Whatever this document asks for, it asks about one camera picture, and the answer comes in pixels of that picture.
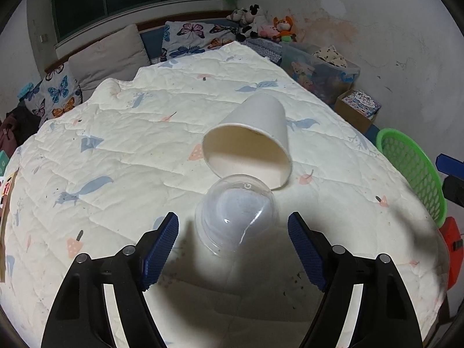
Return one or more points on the white paper cup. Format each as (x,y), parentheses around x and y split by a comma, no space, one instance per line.
(252,140)

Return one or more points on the butterfly pillow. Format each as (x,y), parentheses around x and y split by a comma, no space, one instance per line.
(187,38)
(59,92)

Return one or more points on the green tissue box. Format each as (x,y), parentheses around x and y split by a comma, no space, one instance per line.
(4,160)

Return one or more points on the cream quilted table cover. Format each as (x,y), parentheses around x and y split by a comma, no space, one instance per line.
(97,178)

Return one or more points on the left butterfly pillow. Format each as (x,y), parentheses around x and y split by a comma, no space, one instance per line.
(59,92)

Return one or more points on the cardboard box with books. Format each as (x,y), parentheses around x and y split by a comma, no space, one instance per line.
(357,108)

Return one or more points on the clear plastic storage bin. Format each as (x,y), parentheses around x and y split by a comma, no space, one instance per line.
(322,71)

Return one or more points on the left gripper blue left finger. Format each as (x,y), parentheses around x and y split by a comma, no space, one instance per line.
(157,248)

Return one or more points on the green perforated plastic basket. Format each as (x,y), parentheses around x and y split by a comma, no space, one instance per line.
(416,167)

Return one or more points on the red plastic stool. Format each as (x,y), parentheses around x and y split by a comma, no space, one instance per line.
(454,241)

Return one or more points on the orange fox plush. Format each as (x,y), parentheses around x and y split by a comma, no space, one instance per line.
(284,30)

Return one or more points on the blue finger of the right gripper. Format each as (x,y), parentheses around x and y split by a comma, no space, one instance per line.
(450,166)

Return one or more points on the dark clothes pile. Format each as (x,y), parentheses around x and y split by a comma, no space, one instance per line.
(16,128)

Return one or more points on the beige pillow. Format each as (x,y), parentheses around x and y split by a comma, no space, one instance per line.
(118,56)

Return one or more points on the clear plastic dome lid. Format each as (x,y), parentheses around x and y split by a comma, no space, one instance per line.
(235,211)

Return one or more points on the black white cow plush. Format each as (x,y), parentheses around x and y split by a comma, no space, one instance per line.
(252,23)

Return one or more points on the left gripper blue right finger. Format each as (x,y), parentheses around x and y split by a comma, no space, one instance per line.
(307,248)

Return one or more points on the right butterfly pillow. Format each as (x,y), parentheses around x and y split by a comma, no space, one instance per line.
(187,38)

